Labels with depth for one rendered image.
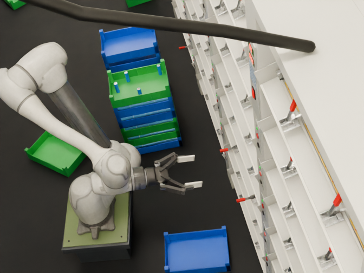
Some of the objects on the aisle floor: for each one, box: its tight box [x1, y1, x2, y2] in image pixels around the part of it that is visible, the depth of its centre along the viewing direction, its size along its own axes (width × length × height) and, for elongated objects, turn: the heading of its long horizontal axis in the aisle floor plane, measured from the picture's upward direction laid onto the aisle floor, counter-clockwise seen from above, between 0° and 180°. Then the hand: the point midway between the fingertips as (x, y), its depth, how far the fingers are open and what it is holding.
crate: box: [164, 226, 231, 273], centre depth 281 cm, size 30×20×8 cm
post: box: [244, 0, 276, 273], centre depth 199 cm, size 20×9×169 cm, turn 109°
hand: (195, 170), depth 237 cm, fingers open, 13 cm apart
